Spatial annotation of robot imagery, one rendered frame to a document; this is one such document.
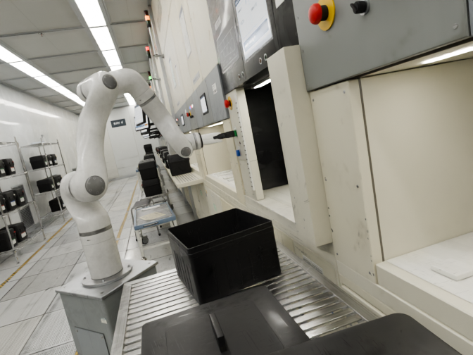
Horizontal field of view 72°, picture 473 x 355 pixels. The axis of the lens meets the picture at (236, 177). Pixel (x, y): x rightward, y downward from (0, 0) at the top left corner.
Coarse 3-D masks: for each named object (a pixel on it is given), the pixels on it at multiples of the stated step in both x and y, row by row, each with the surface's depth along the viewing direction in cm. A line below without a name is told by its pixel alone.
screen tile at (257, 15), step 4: (248, 0) 108; (252, 0) 105; (260, 0) 99; (260, 4) 99; (264, 4) 97; (256, 8) 103; (260, 8) 100; (264, 8) 98; (256, 12) 104; (260, 12) 101; (264, 12) 98; (252, 16) 108; (256, 16) 104; (260, 16) 101; (256, 20) 105; (256, 24) 106
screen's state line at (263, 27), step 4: (264, 20) 99; (264, 24) 100; (260, 28) 103; (264, 28) 101; (268, 28) 98; (256, 32) 107; (260, 32) 104; (264, 32) 101; (252, 36) 112; (256, 36) 108; (260, 36) 105; (248, 40) 116; (252, 40) 113; (256, 40) 109; (244, 44) 121; (248, 44) 117; (252, 44) 113; (244, 48) 122; (248, 48) 118
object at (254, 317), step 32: (256, 288) 75; (160, 320) 69; (192, 320) 67; (224, 320) 64; (256, 320) 62; (288, 320) 61; (160, 352) 59; (192, 352) 57; (224, 352) 55; (256, 352) 54
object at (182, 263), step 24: (216, 216) 120; (240, 216) 121; (192, 240) 117; (216, 240) 92; (240, 240) 95; (264, 240) 98; (192, 264) 89; (216, 264) 92; (240, 264) 95; (264, 264) 99; (192, 288) 95; (216, 288) 93; (240, 288) 96
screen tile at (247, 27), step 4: (240, 4) 116; (244, 4) 112; (240, 8) 117; (244, 8) 113; (248, 8) 109; (240, 12) 118; (244, 12) 114; (248, 12) 110; (240, 16) 118; (248, 16) 111; (248, 20) 112; (244, 24) 116; (248, 24) 112; (244, 28) 117; (248, 28) 113; (252, 28) 110; (244, 32) 118; (248, 32) 114; (244, 36) 119
